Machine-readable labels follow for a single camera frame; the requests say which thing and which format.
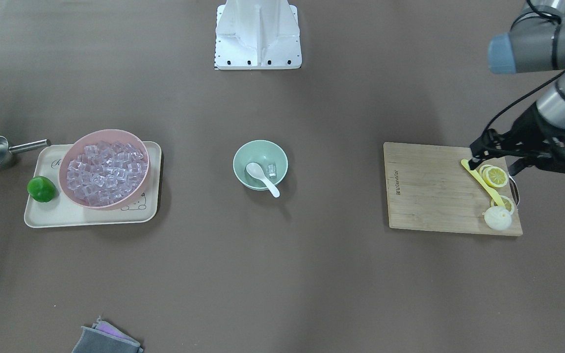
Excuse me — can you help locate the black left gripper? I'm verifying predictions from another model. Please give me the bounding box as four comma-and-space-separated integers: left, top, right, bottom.
469, 104, 565, 176

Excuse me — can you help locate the clear ice cube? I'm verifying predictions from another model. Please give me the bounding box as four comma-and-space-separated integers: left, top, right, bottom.
267, 164, 277, 178

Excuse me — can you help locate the white ceramic spoon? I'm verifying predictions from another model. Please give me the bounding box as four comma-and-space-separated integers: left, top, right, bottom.
245, 162, 280, 198

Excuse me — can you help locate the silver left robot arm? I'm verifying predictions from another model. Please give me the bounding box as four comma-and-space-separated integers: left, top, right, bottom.
464, 0, 565, 175

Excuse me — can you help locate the mint green bowl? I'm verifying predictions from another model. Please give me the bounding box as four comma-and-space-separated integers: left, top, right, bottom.
232, 139, 289, 191

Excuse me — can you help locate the pink bowl of ice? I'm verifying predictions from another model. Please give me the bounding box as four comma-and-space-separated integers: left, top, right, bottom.
58, 129, 151, 210

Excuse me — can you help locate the stacked lemon slice top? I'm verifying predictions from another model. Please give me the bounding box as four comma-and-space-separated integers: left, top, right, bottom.
478, 164, 509, 188

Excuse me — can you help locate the lemon slice near bun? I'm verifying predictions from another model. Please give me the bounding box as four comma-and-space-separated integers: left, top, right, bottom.
484, 195, 515, 218

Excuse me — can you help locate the yellow plastic knife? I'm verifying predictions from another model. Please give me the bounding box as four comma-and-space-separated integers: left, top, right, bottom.
460, 159, 505, 207

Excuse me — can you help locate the wooden cutting board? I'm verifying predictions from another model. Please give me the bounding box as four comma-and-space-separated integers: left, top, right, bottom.
383, 142, 523, 237

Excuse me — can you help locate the cream plastic tray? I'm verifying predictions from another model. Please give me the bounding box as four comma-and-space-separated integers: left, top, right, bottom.
23, 141, 163, 228

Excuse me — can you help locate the grey folded cloth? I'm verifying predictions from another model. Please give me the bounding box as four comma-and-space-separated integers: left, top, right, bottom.
72, 318, 144, 353

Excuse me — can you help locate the green lime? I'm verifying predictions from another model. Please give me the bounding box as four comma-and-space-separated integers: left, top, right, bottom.
26, 175, 58, 203

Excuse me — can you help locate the metal cutting board handle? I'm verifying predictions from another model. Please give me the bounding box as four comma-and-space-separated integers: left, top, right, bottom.
508, 175, 520, 206

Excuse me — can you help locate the black camera cable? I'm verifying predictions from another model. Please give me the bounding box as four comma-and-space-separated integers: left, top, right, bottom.
481, 0, 565, 148

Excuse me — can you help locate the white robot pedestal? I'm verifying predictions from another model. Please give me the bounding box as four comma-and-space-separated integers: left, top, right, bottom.
214, 0, 303, 70

